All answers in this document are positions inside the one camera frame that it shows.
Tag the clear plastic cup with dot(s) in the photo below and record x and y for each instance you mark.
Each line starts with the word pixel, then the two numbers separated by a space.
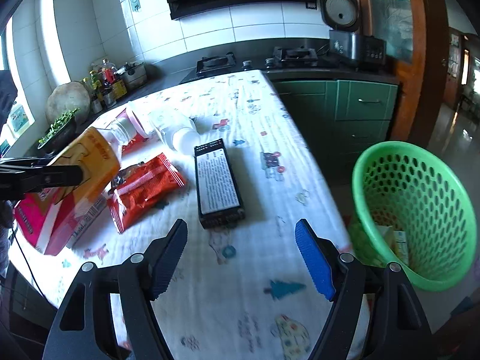
pixel 176 130

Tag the bowl of green vegetables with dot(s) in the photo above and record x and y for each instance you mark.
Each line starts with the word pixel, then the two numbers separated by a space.
pixel 60 133

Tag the open rice cooker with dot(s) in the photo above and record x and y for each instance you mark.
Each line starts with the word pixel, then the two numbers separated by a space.
pixel 343 18

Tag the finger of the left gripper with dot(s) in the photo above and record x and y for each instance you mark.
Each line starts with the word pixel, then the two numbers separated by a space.
pixel 28 162
pixel 16 181

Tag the black appliance beside cooker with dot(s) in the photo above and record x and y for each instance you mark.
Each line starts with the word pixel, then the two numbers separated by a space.
pixel 373 50

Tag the wooden door frame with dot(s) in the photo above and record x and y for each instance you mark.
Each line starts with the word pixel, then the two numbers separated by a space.
pixel 416 37

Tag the round beige melon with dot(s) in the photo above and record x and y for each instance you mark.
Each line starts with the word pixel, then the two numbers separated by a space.
pixel 67 97

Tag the green kitchen cabinet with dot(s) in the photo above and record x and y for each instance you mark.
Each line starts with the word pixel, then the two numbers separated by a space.
pixel 338 119

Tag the green perforated trash basket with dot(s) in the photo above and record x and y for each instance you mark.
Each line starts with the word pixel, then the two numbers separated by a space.
pixel 400 186

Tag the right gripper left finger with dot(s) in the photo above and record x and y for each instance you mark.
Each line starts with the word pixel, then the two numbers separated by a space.
pixel 83 327

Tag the white blue milk carton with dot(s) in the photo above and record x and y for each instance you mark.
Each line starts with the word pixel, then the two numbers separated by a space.
pixel 400 246

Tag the orange pink drink carton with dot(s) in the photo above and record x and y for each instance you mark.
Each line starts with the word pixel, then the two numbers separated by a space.
pixel 48 218

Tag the black gas stove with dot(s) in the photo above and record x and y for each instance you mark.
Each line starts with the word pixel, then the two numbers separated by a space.
pixel 300 57

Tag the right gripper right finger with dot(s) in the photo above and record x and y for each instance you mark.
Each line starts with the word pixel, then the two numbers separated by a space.
pixel 398 327

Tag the steel pot on counter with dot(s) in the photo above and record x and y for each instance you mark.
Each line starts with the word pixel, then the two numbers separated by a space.
pixel 133 75

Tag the black rectangular box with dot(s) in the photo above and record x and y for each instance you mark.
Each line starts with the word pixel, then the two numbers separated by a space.
pixel 219 200

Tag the condiment bottles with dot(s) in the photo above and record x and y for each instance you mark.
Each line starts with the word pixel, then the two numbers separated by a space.
pixel 104 85

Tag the red snack wrapper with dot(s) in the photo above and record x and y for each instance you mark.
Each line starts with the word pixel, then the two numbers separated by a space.
pixel 141 187

